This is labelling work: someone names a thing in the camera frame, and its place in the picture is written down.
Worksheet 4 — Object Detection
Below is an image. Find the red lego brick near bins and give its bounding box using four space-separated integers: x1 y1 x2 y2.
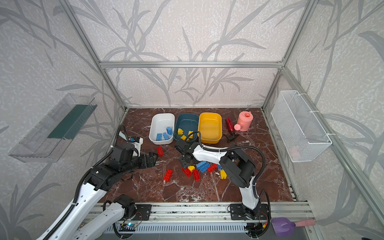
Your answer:
157 146 164 157

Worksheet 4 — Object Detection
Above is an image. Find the clear plastic wall shelf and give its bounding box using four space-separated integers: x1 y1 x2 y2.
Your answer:
9 94 97 163

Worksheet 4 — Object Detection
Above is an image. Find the red lego brick upright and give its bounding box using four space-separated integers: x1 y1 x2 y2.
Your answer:
193 169 201 182

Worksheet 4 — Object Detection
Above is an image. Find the long red lego brick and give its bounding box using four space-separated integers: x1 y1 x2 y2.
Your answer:
163 169 173 182

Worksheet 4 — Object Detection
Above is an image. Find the small yellow lego brick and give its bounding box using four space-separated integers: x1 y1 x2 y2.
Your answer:
188 131 194 139

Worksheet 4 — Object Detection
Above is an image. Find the large blue lego brick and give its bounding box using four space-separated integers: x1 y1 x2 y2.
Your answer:
196 161 211 173

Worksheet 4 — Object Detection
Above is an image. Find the light blue toy trowel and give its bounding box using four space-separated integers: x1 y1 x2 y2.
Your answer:
119 131 129 142

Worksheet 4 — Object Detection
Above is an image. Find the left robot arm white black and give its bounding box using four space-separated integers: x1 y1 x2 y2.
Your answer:
39 125 159 240

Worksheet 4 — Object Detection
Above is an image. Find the purple toy shovel pink handle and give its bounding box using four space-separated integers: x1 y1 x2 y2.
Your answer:
271 218 316 237

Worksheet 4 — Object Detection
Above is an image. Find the red lego brick under pile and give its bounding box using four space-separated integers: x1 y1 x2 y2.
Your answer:
182 168 193 178

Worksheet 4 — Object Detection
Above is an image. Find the yellow plastic bin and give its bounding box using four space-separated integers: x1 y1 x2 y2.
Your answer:
198 113 222 144

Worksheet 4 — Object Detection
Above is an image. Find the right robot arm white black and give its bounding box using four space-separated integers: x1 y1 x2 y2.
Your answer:
175 131 267 220

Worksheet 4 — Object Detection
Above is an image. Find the dark teal plastic bin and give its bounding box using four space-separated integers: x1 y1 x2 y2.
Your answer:
174 113 199 142

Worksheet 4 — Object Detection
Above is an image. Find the pink toy watering can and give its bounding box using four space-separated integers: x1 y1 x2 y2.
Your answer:
234 111 254 132

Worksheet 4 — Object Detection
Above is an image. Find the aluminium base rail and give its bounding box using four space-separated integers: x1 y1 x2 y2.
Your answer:
64 201 316 235

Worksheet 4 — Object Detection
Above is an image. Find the white wire mesh basket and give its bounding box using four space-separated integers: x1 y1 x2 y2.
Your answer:
271 90 333 163

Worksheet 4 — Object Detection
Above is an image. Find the red lego brick center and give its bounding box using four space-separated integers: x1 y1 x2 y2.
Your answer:
207 164 218 173

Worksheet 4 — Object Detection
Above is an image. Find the white plastic bin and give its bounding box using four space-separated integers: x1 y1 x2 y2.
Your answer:
149 113 175 145

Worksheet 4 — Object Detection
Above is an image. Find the red and black hand tool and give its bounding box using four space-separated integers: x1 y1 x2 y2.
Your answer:
225 118 239 143

